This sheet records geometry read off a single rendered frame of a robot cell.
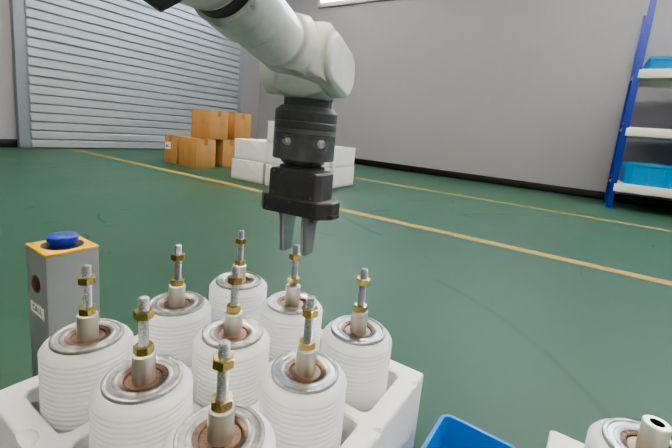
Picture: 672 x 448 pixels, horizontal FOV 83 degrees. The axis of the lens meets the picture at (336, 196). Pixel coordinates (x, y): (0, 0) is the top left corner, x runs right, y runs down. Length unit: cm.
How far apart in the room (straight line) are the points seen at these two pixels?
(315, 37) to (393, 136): 543
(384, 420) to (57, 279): 49
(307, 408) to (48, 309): 41
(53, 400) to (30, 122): 505
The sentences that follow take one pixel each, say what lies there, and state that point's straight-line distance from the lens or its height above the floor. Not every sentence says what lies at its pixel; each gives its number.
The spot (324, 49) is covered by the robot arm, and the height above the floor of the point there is 61.
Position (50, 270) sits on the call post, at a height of 29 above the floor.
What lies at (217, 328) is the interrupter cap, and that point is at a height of 25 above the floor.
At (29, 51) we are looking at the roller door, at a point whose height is 105.
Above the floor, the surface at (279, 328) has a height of 23.
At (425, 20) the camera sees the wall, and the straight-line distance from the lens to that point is 597.
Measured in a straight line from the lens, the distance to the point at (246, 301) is 65.
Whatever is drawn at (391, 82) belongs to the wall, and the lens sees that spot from 598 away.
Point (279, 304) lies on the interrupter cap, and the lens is 60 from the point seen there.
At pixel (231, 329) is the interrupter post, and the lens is 52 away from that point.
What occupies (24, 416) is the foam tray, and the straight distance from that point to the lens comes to 59.
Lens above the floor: 52
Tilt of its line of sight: 10 degrees down
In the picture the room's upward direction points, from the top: 5 degrees clockwise
